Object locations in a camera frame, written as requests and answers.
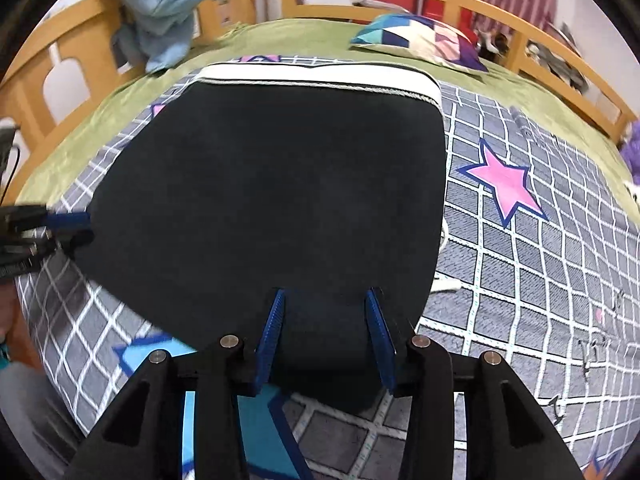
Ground black pants with white stripe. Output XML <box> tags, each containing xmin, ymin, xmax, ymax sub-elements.
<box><xmin>75</xmin><ymin>63</ymin><xmax>446</xmax><ymax>413</ymax></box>

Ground green bed blanket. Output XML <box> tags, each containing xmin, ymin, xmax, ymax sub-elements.
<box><xmin>12</xmin><ymin>18</ymin><xmax>639</xmax><ymax>220</ymax></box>

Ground grey grid star blanket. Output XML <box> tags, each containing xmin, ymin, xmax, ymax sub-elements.
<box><xmin>16</xmin><ymin>84</ymin><xmax>639</xmax><ymax>479</ymax></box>

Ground light blue plush toy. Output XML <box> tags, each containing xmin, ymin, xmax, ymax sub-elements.
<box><xmin>88</xmin><ymin>0</ymin><xmax>230</xmax><ymax>75</ymax></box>

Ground purple plush toy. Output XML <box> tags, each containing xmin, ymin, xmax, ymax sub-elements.
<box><xmin>620</xmin><ymin>120</ymin><xmax>640</xmax><ymax>185</ymax></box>

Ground colourful geometric pillow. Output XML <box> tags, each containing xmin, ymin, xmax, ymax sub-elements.
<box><xmin>349</xmin><ymin>13</ymin><xmax>488</xmax><ymax>73</ymax></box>

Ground red box right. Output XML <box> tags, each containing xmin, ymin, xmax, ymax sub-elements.
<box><xmin>422</xmin><ymin>0</ymin><xmax>478</xmax><ymax>44</ymax></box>

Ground wooden bed frame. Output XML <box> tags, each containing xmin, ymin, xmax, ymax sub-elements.
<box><xmin>1</xmin><ymin>0</ymin><xmax>637</xmax><ymax>202</ymax></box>

